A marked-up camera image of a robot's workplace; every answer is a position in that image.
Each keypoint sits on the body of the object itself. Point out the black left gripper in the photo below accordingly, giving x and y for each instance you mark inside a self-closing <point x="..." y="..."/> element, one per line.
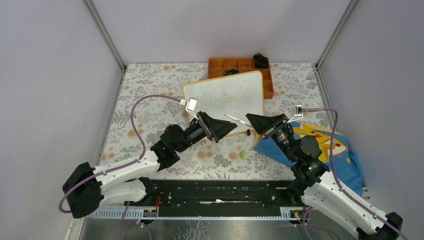
<point x="215" y="129"/>

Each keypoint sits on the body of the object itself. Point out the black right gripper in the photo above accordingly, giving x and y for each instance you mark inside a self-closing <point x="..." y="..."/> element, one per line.
<point x="262" y="123"/>

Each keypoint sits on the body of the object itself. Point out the yellow framed whiteboard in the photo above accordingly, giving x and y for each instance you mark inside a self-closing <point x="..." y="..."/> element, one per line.
<point x="234" y="95"/>

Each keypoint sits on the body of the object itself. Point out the white green whiteboard marker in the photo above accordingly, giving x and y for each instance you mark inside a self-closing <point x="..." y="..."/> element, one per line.
<point x="239" y="121"/>

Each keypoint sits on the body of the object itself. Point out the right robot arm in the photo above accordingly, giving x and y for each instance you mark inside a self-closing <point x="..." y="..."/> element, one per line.
<point x="316" y="184"/>

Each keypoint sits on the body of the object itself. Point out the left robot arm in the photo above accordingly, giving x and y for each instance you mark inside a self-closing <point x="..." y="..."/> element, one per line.
<point x="90" y="187"/>

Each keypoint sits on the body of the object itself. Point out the dark rolled sock middle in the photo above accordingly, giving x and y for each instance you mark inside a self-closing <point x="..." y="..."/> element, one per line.
<point x="229" y="72"/>

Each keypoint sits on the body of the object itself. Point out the dark rolled sock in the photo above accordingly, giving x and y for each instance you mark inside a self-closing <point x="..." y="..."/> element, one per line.
<point x="229" y="72"/>
<point x="260" y="61"/>

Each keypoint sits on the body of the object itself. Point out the orange wooden compartment tray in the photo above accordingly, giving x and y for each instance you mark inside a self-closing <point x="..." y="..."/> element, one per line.
<point x="219" y="67"/>

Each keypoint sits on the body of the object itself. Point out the dark rolled sock upper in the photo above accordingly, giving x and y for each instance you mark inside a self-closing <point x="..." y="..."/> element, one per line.
<point x="260" y="61"/>

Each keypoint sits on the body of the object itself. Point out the blue pikachu cloth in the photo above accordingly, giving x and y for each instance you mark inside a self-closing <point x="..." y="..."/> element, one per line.
<point x="348" y="167"/>

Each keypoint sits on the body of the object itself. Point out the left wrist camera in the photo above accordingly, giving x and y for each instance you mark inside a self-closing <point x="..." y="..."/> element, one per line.
<point x="190" y="106"/>

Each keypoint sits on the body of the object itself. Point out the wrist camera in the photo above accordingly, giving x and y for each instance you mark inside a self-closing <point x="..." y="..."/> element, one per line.
<point x="190" y="106"/>
<point x="298" y="113"/>

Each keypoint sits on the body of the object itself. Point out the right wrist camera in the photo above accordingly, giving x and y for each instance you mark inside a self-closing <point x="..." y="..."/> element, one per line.
<point x="298" y="113"/>

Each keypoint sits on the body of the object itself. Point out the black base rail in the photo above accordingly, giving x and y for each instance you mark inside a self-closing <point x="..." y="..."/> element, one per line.
<point x="218" y="199"/>

